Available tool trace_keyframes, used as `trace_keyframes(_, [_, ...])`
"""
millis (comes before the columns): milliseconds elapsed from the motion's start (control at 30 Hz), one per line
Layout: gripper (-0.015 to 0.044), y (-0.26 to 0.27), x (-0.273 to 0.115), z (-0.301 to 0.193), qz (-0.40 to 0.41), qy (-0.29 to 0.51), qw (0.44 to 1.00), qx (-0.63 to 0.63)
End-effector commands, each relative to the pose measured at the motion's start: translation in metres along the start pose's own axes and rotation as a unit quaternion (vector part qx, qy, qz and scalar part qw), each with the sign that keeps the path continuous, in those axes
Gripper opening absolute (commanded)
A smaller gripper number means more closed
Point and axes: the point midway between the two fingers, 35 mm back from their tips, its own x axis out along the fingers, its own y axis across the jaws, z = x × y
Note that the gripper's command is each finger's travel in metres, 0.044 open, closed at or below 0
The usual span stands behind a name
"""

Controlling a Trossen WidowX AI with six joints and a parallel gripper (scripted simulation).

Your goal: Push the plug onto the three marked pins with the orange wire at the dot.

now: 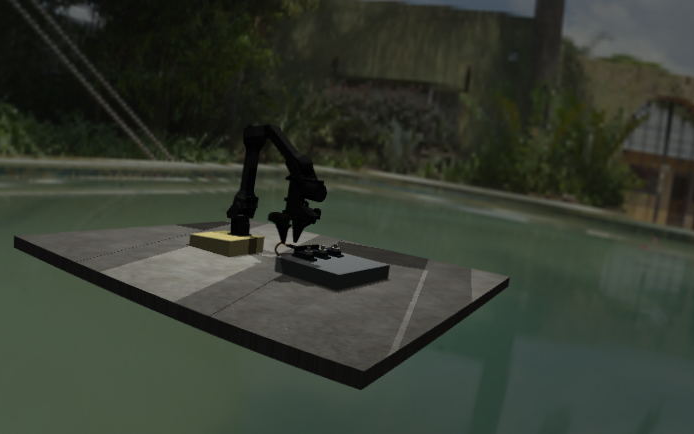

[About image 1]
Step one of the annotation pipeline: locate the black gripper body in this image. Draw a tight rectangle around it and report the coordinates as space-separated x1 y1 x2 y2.
268 195 307 225

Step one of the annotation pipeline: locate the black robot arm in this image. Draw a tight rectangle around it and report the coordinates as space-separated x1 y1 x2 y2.
226 125 327 237

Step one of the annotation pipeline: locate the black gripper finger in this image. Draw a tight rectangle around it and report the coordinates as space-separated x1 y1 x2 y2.
292 220 310 243
275 223 292 244

